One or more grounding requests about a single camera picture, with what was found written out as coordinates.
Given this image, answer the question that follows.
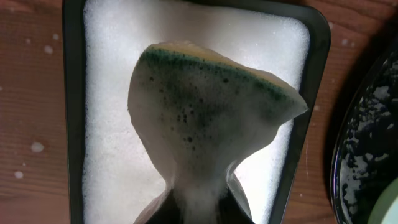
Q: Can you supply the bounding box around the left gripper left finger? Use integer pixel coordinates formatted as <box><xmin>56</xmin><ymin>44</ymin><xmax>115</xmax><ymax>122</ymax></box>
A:
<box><xmin>134</xmin><ymin>189</ymin><xmax>183</xmax><ymax>224</ymax></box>

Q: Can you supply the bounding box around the round black tray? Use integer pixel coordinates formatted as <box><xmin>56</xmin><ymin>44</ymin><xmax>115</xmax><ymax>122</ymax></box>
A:
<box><xmin>330</xmin><ymin>49</ymin><xmax>397</xmax><ymax>223</ymax></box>

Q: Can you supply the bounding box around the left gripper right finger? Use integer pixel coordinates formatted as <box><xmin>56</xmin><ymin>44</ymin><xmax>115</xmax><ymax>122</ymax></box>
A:
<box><xmin>217</xmin><ymin>173</ymin><xmax>254</xmax><ymax>224</ymax></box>

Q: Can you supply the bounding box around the black rectangular foam tray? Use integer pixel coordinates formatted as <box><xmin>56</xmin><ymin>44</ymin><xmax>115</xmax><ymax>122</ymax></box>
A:
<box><xmin>62</xmin><ymin>0</ymin><xmax>331</xmax><ymax>224</ymax></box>

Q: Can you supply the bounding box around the light green plate front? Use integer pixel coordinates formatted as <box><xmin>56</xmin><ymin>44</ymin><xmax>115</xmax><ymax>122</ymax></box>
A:
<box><xmin>368</xmin><ymin>179</ymin><xmax>398</xmax><ymax>224</ymax></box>

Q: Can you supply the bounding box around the green yellow sponge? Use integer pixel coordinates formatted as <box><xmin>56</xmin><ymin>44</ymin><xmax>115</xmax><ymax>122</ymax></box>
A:
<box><xmin>127</xmin><ymin>42</ymin><xmax>308</xmax><ymax>223</ymax></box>

